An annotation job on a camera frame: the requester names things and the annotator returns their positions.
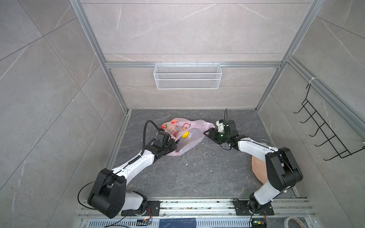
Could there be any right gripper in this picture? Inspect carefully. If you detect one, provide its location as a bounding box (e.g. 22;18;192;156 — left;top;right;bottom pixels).
203;128;230;144

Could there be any pink plastic bag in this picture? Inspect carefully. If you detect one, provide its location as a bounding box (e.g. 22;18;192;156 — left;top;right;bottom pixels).
160;118;215;156

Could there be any yellow fake lemon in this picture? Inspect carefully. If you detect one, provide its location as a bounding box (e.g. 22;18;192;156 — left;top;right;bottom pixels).
182;132;189;139

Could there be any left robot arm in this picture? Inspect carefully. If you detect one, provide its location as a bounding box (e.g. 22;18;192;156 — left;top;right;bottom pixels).
87;131;177;219

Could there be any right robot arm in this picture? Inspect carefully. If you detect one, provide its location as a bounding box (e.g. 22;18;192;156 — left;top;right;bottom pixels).
203;120;303;215

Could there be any pink wavy plate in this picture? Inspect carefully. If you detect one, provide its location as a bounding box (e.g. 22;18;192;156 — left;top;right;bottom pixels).
252;156;268;184

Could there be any roll of tape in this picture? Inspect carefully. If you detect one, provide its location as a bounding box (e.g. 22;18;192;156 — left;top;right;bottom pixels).
283;217;306;228

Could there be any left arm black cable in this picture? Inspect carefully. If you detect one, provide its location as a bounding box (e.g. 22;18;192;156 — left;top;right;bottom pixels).
141;120;161;156

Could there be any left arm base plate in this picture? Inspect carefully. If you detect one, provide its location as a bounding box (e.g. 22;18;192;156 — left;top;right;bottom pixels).
121;200;162;217

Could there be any white wire mesh basket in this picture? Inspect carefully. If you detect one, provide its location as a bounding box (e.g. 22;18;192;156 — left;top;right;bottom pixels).
154;63;222;90

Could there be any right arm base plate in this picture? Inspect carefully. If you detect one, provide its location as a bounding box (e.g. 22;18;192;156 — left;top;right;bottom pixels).
232;199;274;216

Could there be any black wire hook rack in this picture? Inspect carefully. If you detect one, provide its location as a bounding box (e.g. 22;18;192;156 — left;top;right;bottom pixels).
293;84;365;161

